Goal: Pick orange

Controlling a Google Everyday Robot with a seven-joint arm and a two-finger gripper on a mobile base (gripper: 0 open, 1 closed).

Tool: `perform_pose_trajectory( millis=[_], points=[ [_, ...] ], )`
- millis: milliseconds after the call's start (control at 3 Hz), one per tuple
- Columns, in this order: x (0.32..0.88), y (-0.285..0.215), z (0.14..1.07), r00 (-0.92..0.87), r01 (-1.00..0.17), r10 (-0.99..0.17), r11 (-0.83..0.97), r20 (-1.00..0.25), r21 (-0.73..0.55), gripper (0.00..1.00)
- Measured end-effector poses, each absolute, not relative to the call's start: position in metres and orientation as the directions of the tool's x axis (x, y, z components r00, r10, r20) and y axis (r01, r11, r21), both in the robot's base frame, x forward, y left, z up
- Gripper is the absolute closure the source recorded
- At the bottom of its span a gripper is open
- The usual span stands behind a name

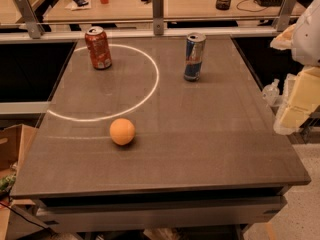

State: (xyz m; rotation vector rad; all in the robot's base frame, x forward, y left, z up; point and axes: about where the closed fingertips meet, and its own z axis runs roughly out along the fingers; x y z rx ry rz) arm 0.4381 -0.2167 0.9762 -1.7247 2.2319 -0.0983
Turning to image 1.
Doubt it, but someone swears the right metal bracket post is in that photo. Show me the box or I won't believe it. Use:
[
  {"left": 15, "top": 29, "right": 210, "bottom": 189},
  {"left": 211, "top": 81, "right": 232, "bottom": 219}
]
[{"left": 272, "top": 0, "right": 297, "bottom": 32}]

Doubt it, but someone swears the orange fruit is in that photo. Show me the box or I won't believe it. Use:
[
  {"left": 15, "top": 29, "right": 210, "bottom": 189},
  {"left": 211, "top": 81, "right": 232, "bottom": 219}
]
[{"left": 109, "top": 118, "right": 135, "bottom": 146}]

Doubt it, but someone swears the cardboard box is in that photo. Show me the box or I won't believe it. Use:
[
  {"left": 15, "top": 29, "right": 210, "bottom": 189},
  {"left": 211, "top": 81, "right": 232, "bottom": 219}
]
[{"left": 0, "top": 124, "right": 37, "bottom": 171}]

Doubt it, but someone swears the middle metal bracket post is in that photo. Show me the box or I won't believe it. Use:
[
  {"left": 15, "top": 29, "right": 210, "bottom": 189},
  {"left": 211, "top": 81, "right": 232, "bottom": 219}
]
[{"left": 152, "top": 0, "right": 164, "bottom": 35}]

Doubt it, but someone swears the metal bracket post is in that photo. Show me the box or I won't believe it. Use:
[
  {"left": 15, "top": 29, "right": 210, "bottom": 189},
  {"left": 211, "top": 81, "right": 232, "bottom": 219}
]
[
  {"left": 272, "top": 0, "right": 297, "bottom": 32},
  {"left": 14, "top": 0, "right": 44, "bottom": 39},
  {"left": 152, "top": 0, "right": 164, "bottom": 35}
]

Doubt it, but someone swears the white table drawer frame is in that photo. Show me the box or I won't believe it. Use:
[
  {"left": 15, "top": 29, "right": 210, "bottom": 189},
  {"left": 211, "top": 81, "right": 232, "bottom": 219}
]
[{"left": 37, "top": 188, "right": 286, "bottom": 232}]

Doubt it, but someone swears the black cable on desk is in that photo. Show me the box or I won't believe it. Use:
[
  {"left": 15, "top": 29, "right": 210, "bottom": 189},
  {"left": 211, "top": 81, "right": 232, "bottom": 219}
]
[{"left": 235, "top": 0, "right": 269, "bottom": 14}]

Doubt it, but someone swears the blue silver energy drink can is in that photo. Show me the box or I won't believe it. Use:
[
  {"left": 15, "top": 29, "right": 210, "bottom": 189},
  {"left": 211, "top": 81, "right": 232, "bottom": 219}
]
[{"left": 184, "top": 32, "right": 206, "bottom": 81}]

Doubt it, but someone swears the left metal bracket post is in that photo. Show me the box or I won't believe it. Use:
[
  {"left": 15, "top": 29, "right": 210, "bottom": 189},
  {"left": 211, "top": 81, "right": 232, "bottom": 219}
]
[{"left": 14, "top": 0, "right": 44, "bottom": 39}]

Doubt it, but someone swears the black cable near floor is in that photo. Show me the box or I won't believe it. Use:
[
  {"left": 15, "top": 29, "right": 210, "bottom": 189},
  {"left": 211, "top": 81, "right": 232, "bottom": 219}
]
[{"left": 0, "top": 201, "right": 56, "bottom": 235}]

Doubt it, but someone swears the red soda can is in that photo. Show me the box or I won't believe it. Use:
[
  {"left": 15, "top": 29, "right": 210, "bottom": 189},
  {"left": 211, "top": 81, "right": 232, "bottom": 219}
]
[{"left": 85, "top": 26, "right": 112, "bottom": 70}]

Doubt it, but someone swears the black mesh pen cup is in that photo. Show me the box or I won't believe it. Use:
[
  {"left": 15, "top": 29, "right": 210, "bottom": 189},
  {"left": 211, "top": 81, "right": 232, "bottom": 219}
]
[{"left": 216, "top": 0, "right": 232, "bottom": 10}]

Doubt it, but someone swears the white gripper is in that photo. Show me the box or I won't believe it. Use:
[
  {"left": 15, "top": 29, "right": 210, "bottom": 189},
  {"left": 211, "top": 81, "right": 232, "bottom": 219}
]
[{"left": 270, "top": 0, "right": 320, "bottom": 135}]

